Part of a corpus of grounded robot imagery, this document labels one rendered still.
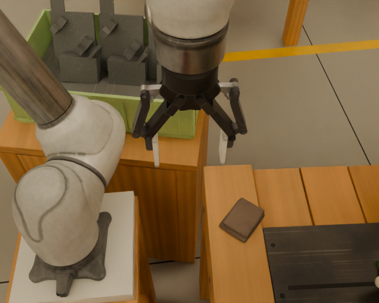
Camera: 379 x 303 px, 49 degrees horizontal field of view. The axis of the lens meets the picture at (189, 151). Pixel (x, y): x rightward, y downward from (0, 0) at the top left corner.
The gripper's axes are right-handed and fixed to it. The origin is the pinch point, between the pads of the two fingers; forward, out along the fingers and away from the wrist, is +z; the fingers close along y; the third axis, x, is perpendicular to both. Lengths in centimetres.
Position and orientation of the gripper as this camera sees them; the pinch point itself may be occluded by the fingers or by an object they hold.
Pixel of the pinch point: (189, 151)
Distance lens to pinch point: 68.6
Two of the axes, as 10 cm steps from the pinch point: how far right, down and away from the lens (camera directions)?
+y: -10.0, 0.4, -0.3
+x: 0.5, 8.0, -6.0
